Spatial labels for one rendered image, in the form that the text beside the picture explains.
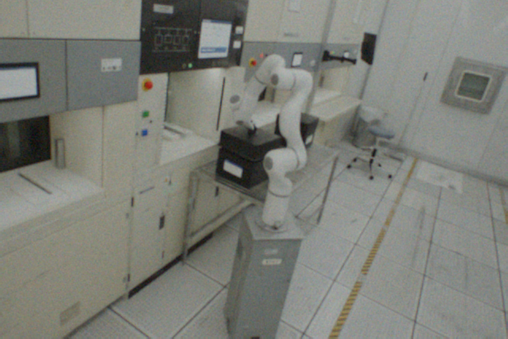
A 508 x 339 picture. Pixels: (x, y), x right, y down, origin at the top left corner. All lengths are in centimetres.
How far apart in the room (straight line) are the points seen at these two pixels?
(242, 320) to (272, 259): 43
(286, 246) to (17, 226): 119
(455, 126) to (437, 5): 180
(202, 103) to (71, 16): 123
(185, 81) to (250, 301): 151
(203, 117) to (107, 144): 94
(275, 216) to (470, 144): 472
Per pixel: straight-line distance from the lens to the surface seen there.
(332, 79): 518
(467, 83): 595
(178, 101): 268
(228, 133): 218
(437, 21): 609
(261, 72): 182
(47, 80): 152
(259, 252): 186
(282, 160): 168
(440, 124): 617
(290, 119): 168
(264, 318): 221
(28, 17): 147
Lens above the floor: 180
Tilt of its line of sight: 22 degrees down
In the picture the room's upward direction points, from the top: 11 degrees clockwise
